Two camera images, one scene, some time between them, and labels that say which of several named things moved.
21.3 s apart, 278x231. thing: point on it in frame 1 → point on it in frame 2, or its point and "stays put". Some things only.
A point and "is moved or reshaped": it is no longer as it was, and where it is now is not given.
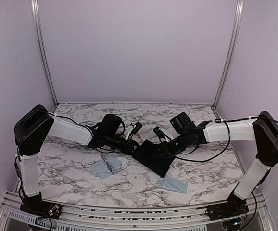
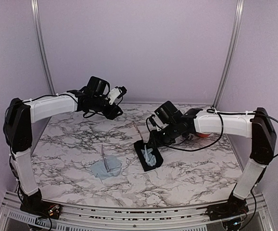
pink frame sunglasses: x=140 y=137 → x=138 y=130
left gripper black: x=128 y=149 → x=111 y=114
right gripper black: x=166 y=151 → x=156 y=143
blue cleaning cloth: x=175 y=186 → x=150 y=159
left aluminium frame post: x=34 y=6 stays put
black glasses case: x=145 y=154 is moved or reshaped
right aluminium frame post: x=240 y=7 stays put
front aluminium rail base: x=11 y=217 stays put
